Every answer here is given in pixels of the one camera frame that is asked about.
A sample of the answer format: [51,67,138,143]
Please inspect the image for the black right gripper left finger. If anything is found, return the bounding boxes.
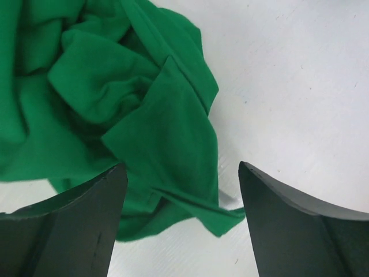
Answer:
[1,164,127,276]

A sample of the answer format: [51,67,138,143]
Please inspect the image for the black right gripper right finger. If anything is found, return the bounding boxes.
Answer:
[238,162,368,277]

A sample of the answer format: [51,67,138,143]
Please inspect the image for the green t-shirt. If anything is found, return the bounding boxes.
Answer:
[1,1,245,242]

